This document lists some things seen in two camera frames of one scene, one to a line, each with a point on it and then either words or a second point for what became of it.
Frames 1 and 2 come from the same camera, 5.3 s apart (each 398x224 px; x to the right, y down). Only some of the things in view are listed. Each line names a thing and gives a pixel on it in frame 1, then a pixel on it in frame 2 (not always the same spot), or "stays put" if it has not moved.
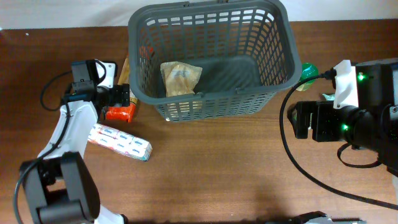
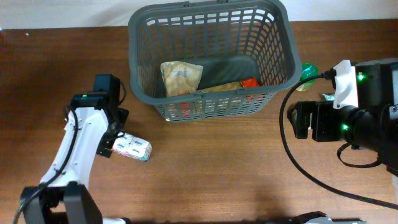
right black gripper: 321,112 stays put
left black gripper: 121,94 to 108,139
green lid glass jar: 308,70 stays put
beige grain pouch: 180,78 stays put
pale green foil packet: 329,97 stays put
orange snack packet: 123,112 to 243,83
